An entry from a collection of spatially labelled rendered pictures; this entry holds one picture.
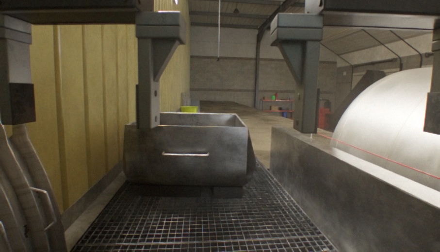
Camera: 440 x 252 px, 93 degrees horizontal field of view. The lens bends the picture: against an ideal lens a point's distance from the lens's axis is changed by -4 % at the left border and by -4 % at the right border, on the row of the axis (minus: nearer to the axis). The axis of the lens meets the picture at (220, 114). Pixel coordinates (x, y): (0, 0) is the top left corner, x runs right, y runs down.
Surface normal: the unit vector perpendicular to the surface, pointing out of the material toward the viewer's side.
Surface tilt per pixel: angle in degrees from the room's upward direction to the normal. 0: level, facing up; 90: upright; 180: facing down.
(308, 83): 90
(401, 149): 70
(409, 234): 90
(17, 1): 90
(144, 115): 90
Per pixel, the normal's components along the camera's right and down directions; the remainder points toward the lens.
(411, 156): -0.92, -0.36
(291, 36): -0.03, 0.11
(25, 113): 1.00, 0.03
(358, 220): -1.00, -0.01
